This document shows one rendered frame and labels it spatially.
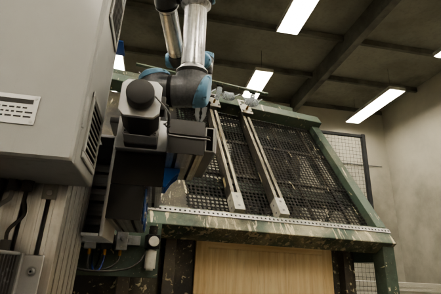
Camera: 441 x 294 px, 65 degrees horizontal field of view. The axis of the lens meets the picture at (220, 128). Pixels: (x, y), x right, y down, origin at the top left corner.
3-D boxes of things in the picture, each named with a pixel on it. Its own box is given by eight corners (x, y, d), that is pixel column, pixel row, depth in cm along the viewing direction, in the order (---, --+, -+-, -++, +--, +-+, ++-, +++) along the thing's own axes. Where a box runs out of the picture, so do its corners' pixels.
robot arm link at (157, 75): (138, 113, 128) (143, 81, 133) (174, 114, 127) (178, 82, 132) (128, 98, 117) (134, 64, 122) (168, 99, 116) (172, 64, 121)
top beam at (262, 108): (48, 78, 240) (49, 65, 235) (51, 71, 248) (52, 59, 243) (316, 132, 310) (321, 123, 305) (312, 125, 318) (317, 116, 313)
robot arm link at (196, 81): (171, 112, 128) (180, -15, 142) (211, 113, 128) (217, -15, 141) (164, 101, 117) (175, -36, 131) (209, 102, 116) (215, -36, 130)
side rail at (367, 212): (367, 237, 223) (377, 226, 218) (306, 135, 311) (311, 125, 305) (377, 238, 226) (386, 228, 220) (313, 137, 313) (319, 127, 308)
